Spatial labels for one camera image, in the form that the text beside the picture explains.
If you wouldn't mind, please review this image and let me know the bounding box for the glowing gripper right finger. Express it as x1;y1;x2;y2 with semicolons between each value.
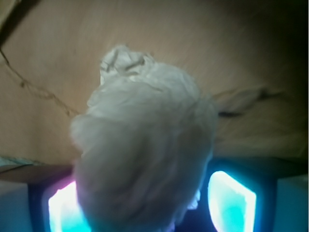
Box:
193;157;276;232

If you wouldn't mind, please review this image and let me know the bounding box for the brown paper bag tray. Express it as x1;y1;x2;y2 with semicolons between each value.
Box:
0;0;309;164

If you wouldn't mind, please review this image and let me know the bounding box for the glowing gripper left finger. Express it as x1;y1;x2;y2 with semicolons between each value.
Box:
28;175;92;232

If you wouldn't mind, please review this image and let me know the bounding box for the white paper ball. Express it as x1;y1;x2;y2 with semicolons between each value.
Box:
70;45;218;232

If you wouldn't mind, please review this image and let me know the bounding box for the light blue microfiber cloth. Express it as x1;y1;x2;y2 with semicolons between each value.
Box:
0;156;36;166

